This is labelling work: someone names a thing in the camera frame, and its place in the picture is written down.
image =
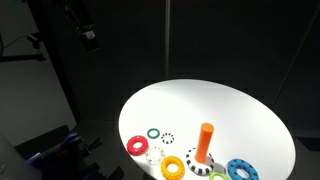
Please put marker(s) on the black vertical frame post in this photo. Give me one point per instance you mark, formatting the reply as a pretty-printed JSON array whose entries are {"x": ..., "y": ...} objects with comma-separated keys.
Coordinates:
[{"x": 56, "y": 66}]

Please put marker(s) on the black perforated breadboard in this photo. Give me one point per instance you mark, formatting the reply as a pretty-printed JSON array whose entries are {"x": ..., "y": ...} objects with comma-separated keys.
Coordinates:
[{"x": 50, "y": 168}]

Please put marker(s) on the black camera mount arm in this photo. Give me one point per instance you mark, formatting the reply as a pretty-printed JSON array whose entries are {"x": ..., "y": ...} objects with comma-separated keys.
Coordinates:
[{"x": 20, "y": 58}]

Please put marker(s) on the orange stacking peg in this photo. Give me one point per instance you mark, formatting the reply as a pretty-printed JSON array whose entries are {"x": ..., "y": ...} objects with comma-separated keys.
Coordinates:
[{"x": 204, "y": 143}]

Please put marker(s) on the black clamp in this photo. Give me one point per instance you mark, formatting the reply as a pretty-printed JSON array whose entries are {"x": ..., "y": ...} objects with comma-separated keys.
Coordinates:
[{"x": 91, "y": 146}]

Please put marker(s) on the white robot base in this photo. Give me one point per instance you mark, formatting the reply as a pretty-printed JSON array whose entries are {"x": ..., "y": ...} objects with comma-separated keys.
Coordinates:
[{"x": 13, "y": 163}]

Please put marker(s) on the silver metal cylinder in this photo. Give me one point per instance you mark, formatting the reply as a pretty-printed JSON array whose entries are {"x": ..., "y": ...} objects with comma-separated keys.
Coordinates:
[{"x": 34, "y": 158}]

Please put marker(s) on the black white checkered base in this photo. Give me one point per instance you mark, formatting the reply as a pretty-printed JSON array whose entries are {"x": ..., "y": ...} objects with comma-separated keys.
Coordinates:
[{"x": 191, "y": 166}]

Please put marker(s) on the grey vertical pole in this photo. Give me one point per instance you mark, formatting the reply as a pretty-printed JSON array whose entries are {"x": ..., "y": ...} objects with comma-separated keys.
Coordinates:
[{"x": 167, "y": 40}]

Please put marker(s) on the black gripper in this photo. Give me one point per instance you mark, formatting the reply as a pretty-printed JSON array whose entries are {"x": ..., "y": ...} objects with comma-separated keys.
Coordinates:
[{"x": 78, "y": 13}]

